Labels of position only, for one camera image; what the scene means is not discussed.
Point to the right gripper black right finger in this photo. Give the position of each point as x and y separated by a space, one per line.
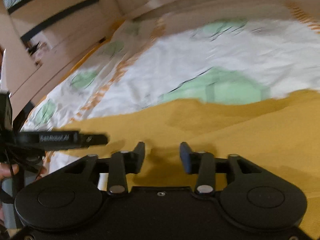
242 175

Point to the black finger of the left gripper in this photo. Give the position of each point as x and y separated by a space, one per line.
59 140

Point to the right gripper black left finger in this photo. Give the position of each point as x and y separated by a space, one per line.
80 177

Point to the mustard yellow knit sweater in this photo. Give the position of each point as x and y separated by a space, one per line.
281 136

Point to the person's left hand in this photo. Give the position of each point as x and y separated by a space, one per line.
5 171

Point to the white patterned duvet cover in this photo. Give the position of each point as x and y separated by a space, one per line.
232 56

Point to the light wooden bed frame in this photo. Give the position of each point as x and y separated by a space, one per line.
43 42

